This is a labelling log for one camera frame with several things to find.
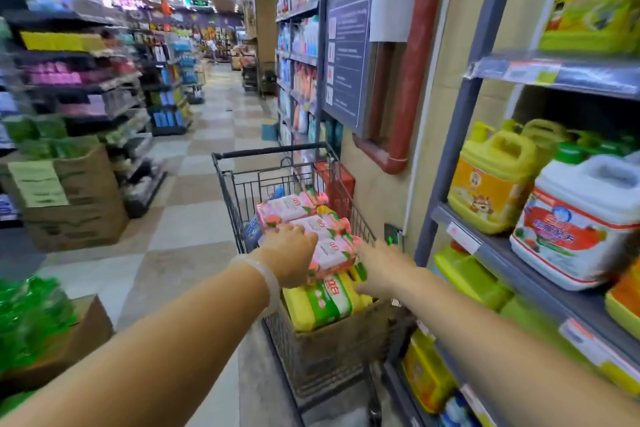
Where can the person's left hand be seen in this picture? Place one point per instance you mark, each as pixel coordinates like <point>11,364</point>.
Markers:
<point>286,254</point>

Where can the blue packet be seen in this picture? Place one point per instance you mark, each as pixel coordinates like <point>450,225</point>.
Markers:
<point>251,234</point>

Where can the person's right fingers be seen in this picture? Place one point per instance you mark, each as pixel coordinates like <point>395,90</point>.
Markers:
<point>369,261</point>

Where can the low brown cardboard box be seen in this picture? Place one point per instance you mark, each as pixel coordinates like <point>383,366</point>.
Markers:
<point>80,336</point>

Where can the red pipe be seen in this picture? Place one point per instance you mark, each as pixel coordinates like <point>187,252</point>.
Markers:
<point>422,41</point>

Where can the large cardboard box green label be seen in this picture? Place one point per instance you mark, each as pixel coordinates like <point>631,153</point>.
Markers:
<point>85,201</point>

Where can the green refill pouches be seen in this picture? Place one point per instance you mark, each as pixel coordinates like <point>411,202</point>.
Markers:
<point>470,276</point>

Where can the white jug with red label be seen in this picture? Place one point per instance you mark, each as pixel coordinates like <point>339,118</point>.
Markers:
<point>575,226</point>

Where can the blue white bottle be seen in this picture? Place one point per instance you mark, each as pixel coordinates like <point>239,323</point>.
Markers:
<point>457,411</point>

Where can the yellow green soap pack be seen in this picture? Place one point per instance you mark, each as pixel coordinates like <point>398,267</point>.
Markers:
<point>325,301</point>

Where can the pile of green packages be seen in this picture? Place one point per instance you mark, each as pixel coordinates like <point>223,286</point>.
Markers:
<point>30,321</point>

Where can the yellow detergent jug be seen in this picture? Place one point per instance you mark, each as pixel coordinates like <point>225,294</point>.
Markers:
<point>547,136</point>
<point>492,181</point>

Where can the brown cardboard box in cart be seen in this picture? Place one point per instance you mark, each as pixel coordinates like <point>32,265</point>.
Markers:
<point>335,346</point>

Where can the green capped jug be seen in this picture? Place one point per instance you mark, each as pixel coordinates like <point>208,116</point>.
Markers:
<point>575,152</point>

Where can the long aisle shelf with goods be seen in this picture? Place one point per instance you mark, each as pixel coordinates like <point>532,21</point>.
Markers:
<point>75,76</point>

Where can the orange yellow detergent pack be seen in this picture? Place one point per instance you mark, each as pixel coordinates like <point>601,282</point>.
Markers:
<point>625,299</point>

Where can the green wall sign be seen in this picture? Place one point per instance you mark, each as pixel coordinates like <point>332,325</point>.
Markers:
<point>393,236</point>

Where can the red box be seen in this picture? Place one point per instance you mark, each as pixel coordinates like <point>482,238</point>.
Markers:
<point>339,186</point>

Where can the person's left forearm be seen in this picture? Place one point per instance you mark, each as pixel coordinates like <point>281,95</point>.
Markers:
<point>150,356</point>

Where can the grey metal shelf unit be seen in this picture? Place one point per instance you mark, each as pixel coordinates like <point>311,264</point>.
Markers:
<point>550,286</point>

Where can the person's left fingers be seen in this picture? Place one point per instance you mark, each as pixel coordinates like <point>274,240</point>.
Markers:
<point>309,249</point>

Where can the blue goods display shelf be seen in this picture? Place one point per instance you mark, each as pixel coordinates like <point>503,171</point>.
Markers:
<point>170,91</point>

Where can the dark grey notice board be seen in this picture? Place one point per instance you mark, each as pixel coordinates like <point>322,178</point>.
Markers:
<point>350,31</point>

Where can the pink soap packet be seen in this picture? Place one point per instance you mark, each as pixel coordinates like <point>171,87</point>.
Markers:
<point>290,206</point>
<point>335,256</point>
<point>325,225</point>

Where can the person's right forearm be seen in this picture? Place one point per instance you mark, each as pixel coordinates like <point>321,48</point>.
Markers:
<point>500,356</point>

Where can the person's right hand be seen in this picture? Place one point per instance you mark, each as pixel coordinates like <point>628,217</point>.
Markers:
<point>392,271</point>

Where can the tall shelf with packets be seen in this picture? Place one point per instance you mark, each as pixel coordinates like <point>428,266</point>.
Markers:
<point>297,41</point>

